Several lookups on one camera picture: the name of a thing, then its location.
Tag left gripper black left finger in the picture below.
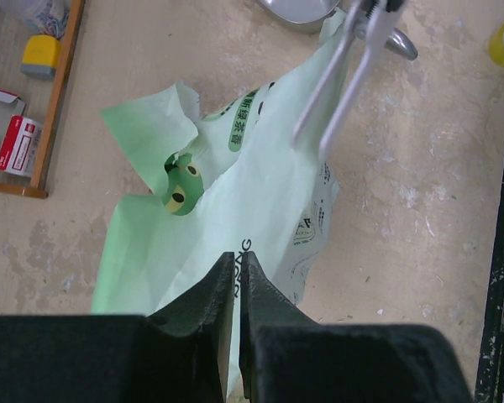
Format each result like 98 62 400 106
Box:
0 253 234 402

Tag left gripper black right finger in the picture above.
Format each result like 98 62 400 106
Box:
239 252 473 402

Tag green cat litter bag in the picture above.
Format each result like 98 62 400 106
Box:
90 7 349 400

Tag silver metal scoop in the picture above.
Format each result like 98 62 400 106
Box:
258 0 418 61

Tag white bag clip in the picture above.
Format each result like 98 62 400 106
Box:
291 0 407 157

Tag red white small box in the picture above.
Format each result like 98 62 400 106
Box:
0 88 42 178

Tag wooden shoe rack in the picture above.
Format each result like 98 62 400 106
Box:
0 0 85 199

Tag yellow grey tape measure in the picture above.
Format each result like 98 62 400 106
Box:
20 34 61 81

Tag clear plastic cup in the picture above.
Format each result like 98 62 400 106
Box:
21 0 70 39

